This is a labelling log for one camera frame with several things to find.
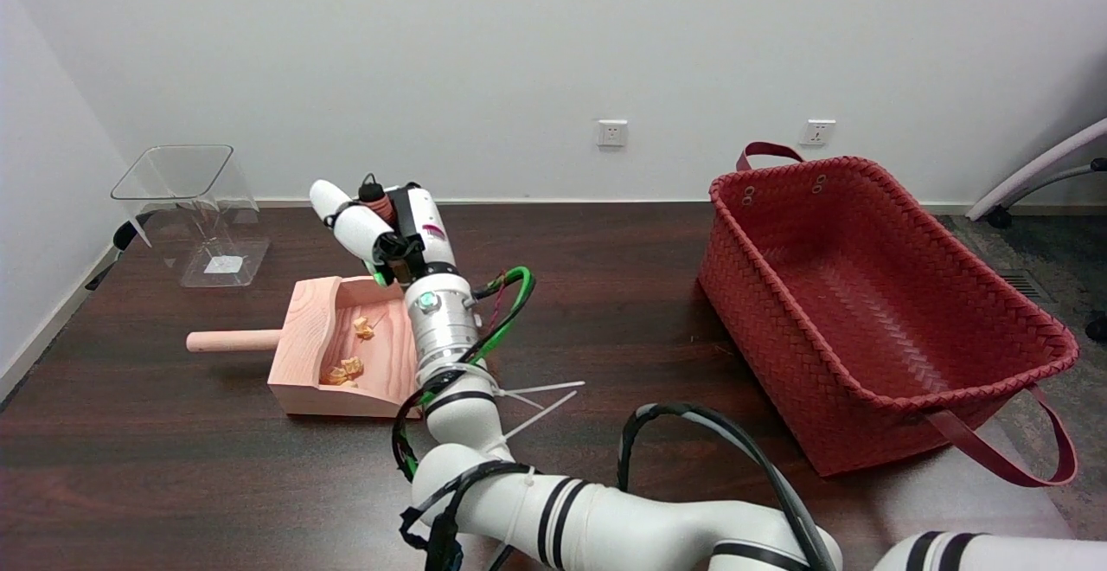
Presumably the black sleeved cable loop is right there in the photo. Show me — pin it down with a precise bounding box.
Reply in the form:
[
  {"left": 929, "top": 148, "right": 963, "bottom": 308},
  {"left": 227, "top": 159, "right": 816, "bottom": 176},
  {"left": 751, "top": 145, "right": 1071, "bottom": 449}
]
[{"left": 617, "top": 403, "right": 840, "bottom": 571}]

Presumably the white black office chair base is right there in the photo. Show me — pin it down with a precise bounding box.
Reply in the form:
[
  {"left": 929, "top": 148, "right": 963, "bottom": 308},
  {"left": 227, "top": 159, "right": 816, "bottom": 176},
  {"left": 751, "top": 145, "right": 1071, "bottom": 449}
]
[{"left": 966, "top": 117, "right": 1107, "bottom": 343}]

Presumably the pink wooden dustpan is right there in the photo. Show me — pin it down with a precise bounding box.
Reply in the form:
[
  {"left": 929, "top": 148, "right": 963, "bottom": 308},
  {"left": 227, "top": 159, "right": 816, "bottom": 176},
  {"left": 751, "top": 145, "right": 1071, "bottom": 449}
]
[{"left": 186, "top": 275, "right": 423, "bottom": 420}]

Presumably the red woven basket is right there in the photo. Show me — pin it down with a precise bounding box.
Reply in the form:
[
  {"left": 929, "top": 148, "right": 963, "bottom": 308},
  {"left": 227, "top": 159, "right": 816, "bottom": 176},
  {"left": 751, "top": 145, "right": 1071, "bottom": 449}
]
[{"left": 697, "top": 142, "right": 1080, "bottom": 487}]

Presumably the brown straw hand broom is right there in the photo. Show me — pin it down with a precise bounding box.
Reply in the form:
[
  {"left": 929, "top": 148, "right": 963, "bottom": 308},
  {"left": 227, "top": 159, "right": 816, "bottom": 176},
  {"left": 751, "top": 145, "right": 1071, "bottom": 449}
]
[{"left": 357, "top": 175, "right": 394, "bottom": 228}]

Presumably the clear plastic container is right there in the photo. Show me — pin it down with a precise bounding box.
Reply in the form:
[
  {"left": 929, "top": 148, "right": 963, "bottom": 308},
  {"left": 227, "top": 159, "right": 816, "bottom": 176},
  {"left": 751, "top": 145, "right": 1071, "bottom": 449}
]
[{"left": 111, "top": 144, "right": 272, "bottom": 289}]

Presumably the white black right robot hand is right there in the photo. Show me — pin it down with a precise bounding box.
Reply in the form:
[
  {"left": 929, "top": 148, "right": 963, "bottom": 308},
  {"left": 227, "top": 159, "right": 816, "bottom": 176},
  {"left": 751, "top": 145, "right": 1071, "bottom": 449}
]
[{"left": 309, "top": 178, "right": 458, "bottom": 286}]

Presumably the green black cable bundle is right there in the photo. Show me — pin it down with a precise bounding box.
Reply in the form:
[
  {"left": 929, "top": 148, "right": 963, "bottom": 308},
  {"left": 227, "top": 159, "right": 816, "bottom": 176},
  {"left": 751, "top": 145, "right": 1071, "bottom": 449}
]
[{"left": 391, "top": 266, "right": 535, "bottom": 481}]

